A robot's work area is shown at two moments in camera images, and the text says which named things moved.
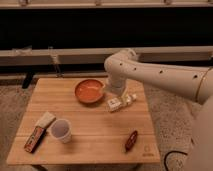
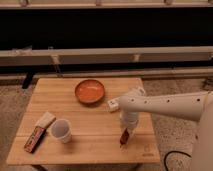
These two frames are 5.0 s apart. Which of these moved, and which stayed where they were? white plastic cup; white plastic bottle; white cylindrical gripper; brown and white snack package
Moved: white cylindrical gripper
Stayed: white plastic cup; white plastic bottle; brown and white snack package
